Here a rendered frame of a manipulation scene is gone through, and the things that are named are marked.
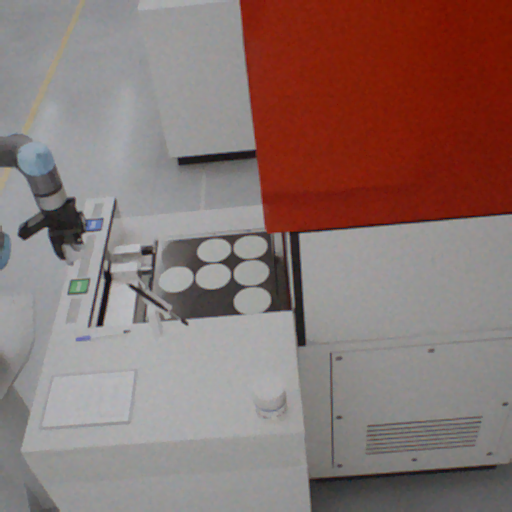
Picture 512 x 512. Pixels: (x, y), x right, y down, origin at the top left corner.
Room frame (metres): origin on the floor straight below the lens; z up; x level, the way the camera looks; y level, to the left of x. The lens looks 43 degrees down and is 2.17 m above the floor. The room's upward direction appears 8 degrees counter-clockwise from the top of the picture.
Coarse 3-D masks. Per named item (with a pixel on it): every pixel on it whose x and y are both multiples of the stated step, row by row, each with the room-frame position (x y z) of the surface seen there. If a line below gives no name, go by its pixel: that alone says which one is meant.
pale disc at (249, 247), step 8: (240, 240) 1.43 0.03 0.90; (248, 240) 1.42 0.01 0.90; (256, 240) 1.42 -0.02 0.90; (264, 240) 1.41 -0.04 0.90; (240, 248) 1.39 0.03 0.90; (248, 248) 1.39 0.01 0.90; (256, 248) 1.38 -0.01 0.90; (264, 248) 1.38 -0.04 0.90; (240, 256) 1.36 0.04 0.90; (248, 256) 1.35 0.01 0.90; (256, 256) 1.35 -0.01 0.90
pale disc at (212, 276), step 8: (216, 264) 1.34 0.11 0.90; (200, 272) 1.31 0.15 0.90; (208, 272) 1.31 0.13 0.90; (216, 272) 1.30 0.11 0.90; (224, 272) 1.30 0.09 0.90; (200, 280) 1.28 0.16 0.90; (208, 280) 1.28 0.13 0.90; (216, 280) 1.27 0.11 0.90; (224, 280) 1.27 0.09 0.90; (208, 288) 1.24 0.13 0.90
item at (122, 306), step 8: (112, 280) 1.35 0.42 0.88; (120, 280) 1.34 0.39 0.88; (128, 280) 1.34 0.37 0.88; (136, 280) 1.33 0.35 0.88; (112, 288) 1.31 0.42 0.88; (120, 288) 1.31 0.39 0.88; (128, 288) 1.31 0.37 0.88; (112, 296) 1.28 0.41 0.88; (120, 296) 1.28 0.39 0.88; (128, 296) 1.27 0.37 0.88; (136, 296) 1.28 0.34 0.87; (112, 304) 1.25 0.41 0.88; (120, 304) 1.25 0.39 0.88; (128, 304) 1.24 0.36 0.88; (136, 304) 1.25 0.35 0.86; (112, 312) 1.22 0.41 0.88; (120, 312) 1.22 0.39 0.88; (128, 312) 1.21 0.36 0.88; (136, 312) 1.23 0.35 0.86; (104, 320) 1.19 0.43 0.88; (112, 320) 1.19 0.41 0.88; (120, 320) 1.19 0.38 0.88; (128, 320) 1.18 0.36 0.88
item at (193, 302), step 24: (168, 240) 1.47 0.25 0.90; (192, 240) 1.45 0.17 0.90; (168, 264) 1.36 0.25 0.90; (192, 264) 1.35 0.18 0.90; (192, 288) 1.25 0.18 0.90; (216, 288) 1.24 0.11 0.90; (240, 288) 1.23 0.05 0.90; (264, 288) 1.22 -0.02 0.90; (192, 312) 1.16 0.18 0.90; (216, 312) 1.15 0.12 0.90; (240, 312) 1.14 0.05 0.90; (264, 312) 1.13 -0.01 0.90
